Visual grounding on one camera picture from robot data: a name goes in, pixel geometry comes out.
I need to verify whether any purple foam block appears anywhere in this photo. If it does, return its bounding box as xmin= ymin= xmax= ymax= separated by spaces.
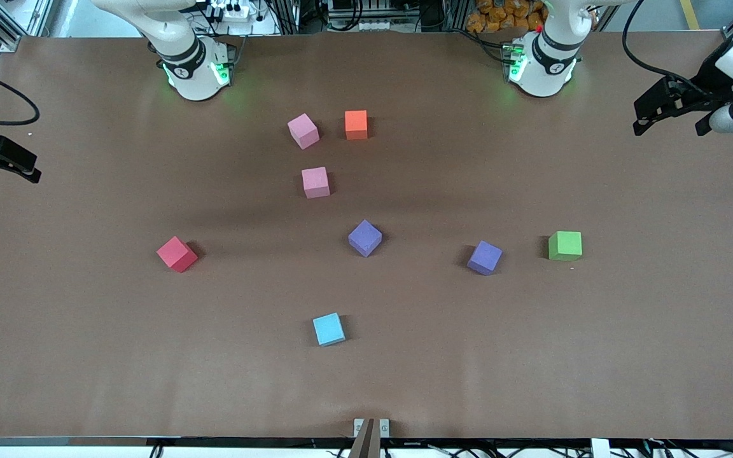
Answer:
xmin=467 ymin=240 xmax=503 ymax=276
xmin=347 ymin=219 xmax=383 ymax=258

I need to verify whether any pink foam block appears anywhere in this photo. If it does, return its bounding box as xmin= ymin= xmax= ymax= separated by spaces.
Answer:
xmin=301 ymin=167 xmax=331 ymax=199
xmin=287 ymin=113 xmax=320 ymax=150

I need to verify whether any orange foam block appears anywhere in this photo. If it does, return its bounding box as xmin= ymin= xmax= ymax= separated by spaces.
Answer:
xmin=345 ymin=110 xmax=368 ymax=140

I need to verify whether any green foam block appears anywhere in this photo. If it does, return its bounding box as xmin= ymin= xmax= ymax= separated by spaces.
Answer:
xmin=548 ymin=230 xmax=583 ymax=262

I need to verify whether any orange snack bag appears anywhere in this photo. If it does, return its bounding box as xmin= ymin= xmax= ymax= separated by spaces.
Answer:
xmin=467 ymin=0 xmax=547 ymax=34

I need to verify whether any red foam block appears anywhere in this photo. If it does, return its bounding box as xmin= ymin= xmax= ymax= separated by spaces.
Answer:
xmin=156 ymin=236 xmax=199 ymax=274

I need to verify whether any white power strip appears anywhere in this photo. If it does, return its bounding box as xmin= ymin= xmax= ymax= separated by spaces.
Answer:
xmin=209 ymin=2 xmax=251 ymax=20

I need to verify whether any black equipment rack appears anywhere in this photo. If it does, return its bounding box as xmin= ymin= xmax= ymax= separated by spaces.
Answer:
xmin=300 ymin=0 xmax=469 ymax=34

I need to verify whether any light blue foam block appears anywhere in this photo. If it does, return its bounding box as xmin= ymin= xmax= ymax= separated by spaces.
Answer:
xmin=312 ymin=312 xmax=346 ymax=347

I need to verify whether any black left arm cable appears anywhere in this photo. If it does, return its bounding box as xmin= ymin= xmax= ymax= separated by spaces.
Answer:
xmin=621 ymin=0 xmax=717 ymax=96

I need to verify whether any black base cable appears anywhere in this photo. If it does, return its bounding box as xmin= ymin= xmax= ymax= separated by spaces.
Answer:
xmin=464 ymin=27 xmax=510 ymax=53

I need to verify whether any small metal bracket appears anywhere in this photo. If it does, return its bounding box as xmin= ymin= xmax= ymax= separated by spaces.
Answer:
xmin=353 ymin=418 xmax=391 ymax=439

